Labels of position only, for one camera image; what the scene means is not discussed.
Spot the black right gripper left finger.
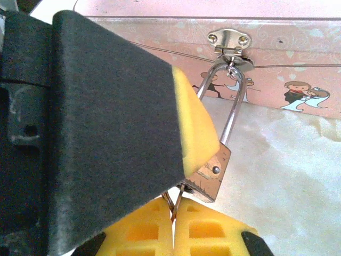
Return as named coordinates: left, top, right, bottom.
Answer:
left=71, top=197, right=175, bottom=256

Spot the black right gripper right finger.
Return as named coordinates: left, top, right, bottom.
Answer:
left=173, top=198, right=275, bottom=256

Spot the key with wire ring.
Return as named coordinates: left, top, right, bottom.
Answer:
left=161, top=183, right=187, bottom=222

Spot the brass padlock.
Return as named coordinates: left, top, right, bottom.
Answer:
left=183, top=62, right=246, bottom=204

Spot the pink wedding couple tin box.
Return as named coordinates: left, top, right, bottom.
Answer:
left=72, top=0, right=341, bottom=120

